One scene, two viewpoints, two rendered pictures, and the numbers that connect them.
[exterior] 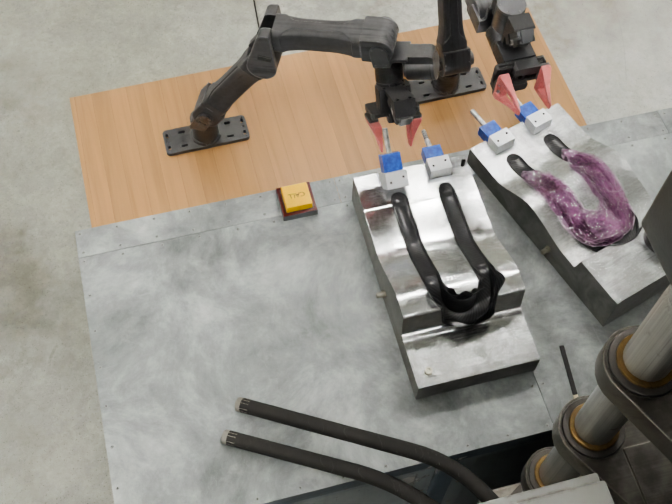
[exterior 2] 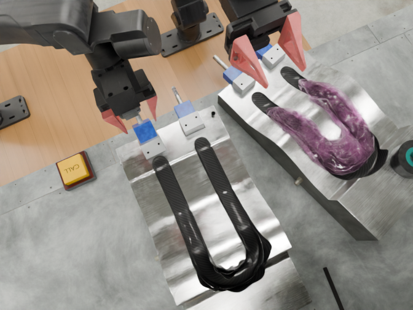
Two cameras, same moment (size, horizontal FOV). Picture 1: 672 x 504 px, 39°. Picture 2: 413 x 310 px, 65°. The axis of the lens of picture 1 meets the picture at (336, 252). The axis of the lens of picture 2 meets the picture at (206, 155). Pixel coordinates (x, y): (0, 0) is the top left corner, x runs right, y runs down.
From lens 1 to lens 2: 1.37 m
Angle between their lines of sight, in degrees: 15
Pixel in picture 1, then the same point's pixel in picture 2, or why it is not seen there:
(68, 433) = not seen: hidden behind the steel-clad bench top
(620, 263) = (374, 195)
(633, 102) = (314, 8)
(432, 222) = (193, 181)
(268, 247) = (57, 220)
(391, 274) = (161, 251)
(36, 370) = not seen: outside the picture
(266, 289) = (60, 263)
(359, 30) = (31, 8)
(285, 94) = (56, 67)
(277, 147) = (55, 119)
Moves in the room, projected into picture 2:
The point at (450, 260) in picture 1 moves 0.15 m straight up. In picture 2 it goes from (215, 224) to (216, 219)
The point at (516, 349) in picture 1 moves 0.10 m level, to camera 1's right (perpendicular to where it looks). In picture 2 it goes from (289, 296) to (334, 288)
